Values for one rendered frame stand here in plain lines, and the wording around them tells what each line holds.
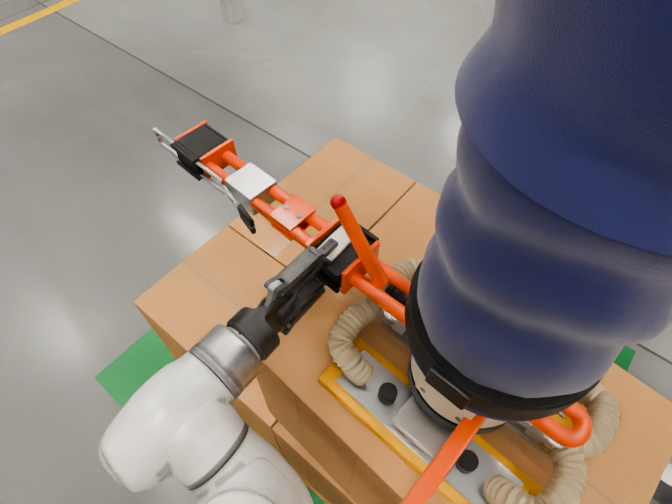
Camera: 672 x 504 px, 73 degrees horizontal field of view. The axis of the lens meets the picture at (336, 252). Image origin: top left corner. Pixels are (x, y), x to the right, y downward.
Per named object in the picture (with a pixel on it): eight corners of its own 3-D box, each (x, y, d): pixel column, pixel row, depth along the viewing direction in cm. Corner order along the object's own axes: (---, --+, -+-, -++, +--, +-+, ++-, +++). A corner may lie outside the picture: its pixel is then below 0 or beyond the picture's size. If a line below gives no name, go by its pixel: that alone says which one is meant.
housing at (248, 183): (280, 196, 83) (278, 179, 79) (252, 218, 80) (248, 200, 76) (255, 178, 85) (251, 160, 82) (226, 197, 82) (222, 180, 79)
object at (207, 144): (238, 159, 88) (233, 139, 84) (207, 179, 85) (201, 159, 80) (210, 139, 91) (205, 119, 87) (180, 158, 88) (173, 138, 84)
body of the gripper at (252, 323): (218, 314, 61) (266, 269, 65) (230, 341, 68) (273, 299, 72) (257, 347, 58) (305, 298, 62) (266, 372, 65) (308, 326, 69)
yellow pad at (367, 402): (539, 490, 64) (553, 485, 60) (503, 553, 60) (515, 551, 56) (357, 339, 77) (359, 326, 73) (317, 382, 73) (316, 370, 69)
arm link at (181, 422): (179, 348, 64) (241, 413, 66) (82, 436, 57) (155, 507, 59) (189, 345, 55) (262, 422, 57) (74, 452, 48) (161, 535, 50)
